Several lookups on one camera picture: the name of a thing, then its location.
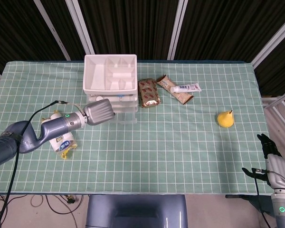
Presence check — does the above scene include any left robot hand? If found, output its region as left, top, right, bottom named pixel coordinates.
left=84, top=98, right=116, bottom=126

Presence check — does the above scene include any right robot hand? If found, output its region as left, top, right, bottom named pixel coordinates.
left=241, top=133, right=285, bottom=190

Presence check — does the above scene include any clear plastic drawer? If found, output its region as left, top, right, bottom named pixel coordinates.
left=95, top=93, right=138, bottom=124

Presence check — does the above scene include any white plastic drawer cabinet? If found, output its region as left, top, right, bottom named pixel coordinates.
left=83, top=54, right=139, bottom=124

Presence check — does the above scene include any gold red snack package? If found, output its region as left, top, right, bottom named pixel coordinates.
left=138, top=78, right=162, bottom=109

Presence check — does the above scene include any green checked tablecloth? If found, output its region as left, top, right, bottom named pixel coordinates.
left=0, top=60, right=274, bottom=194

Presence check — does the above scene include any white metal rack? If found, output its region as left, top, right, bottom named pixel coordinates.
left=261, top=87, right=285, bottom=135

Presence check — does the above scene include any yellow pear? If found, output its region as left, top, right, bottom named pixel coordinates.
left=217, top=109, right=235, bottom=129

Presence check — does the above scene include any brown snack package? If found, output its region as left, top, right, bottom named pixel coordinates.
left=155, top=75, right=195, bottom=106

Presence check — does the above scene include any white toothpaste tube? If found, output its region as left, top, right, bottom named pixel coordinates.
left=170, top=83, right=202, bottom=94

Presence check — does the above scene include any black pleated curtain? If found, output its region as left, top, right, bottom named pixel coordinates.
left=0, top=0, right=285, bottom=96

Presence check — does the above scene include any grey robot torso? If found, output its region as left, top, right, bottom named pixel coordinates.
left=85, top=194, right=189, bottom=228

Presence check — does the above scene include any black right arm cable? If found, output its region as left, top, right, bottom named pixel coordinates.
left=251, top=167, right=277, bottom=228

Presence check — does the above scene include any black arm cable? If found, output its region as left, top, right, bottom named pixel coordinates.
left=0, top=100, right=86, bottom=228
left=251, top=167, right=277, bottom=228

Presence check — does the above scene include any white frame post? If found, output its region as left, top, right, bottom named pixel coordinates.
left=34, top=0, right=71, bottom=61
left=251, top=18, right=285, bottom=70
left=167, top=0, right=189, bottom=61
left=66, top=0, right=96, bottom=56

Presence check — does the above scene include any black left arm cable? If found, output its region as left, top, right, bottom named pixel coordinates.
left=0, top=100, right=86, bottom=228

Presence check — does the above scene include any grey floor cable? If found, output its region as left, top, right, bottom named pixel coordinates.
left=30, top=194, right=84, bottom=228

